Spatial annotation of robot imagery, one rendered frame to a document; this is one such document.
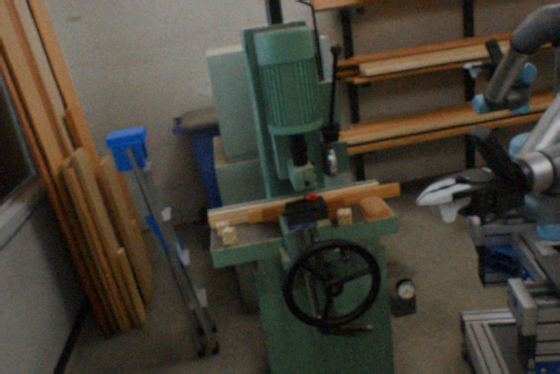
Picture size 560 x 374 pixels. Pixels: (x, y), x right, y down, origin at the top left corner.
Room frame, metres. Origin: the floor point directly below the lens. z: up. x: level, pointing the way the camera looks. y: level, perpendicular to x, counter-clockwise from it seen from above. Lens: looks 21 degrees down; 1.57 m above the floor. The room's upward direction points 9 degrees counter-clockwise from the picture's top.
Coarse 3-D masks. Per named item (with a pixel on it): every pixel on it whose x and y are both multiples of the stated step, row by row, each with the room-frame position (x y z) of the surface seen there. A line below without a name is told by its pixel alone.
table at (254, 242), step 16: (352, 208) 1.50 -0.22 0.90; (240, 224) 1.51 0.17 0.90; (256, 224) 1.49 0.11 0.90; (272, 224) 1.47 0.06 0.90; (336, 224) 1.39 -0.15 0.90; (352, 224) 1.38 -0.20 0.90; (368, 224) 1.38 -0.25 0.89; (384, 224) 1.38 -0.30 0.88; (240, 240) 1.38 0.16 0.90; (256, 240) 1.36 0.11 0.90; (272, 240) 1.35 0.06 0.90; (352, 240) 1.37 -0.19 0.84; (224, 256) 1.34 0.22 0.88; (240, 256) 1.34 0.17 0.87; (256, 256) 1.35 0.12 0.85; (272, 256) 1.35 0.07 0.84; (288, 256) 1.29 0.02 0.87; (336, 256) 1.27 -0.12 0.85
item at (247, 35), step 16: (240, 32) 1.89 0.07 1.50; (256, 64) 1.70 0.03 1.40; (256, 80) 1.70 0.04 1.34; (256, 96) 1.70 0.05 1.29; (256, 112) 1.70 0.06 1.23; (256, 128) 1.85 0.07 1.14; (320, 144) 1.72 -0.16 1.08; (272, 160) 1.70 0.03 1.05; (320, 160) 1.72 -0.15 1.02; (272, 176) 1.70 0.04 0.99; (320, 176) 1.71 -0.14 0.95; (272, 192) 1.70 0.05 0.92; (288, 192) 1.70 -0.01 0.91
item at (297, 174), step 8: (288, 160) 1.60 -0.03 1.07; (288, 168) 1.60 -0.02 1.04; (296, 168) 1.50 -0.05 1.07; (304, 168) 1.49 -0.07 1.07; (312, 168) 1.48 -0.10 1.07; (296, 176) 1.48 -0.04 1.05; (304, 176) 1.48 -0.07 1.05; (312, 176) 1.48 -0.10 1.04; (296, 184) 1.48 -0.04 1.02; (304, 184) 1.48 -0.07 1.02; (312, 184) 1.48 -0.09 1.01
